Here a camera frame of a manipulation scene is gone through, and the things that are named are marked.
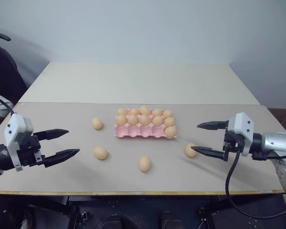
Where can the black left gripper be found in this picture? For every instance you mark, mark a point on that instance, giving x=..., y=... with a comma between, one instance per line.
x=29, y=152

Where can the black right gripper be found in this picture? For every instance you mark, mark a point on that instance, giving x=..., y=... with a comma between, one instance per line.
x=233, y=143

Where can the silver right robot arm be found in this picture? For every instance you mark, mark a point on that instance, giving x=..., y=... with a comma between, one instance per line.
x=276, y=143

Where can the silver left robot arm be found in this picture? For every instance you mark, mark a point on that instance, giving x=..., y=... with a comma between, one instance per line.
x=4, y=157

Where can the pink plastic egg tray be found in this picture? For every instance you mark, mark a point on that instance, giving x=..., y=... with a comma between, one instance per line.
x=133, y=132

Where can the tan egg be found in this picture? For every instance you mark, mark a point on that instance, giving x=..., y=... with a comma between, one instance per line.
x=169, y=121
x=156, y=111
x=134, y=111
x=157, y=121
x=167, y=113
x=189, y=151
x=133, y=120
x=100, y=153
x=121, y=120
x=97, y=123
x=144, y=163
x=145, y=110
x=121, y=111
x=144, y=120
x=170, y=131

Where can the black office chair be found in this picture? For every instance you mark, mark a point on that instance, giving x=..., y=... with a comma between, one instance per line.
x=4, y=71

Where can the dark rounded shape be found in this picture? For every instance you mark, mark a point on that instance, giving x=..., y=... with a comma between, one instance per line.
x=114, y=221
x=170, y=220

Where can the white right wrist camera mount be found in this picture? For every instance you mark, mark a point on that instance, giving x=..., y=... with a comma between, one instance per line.
x=243, y=124

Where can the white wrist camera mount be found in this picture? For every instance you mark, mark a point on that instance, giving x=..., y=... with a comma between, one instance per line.
x=16, y=124
x=243, y=124

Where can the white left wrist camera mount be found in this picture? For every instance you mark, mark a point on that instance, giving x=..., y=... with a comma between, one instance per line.
x=16, y=124

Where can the black table frame strut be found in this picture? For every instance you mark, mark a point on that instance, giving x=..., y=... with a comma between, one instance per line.
x=212, y=212
x=52, y=205

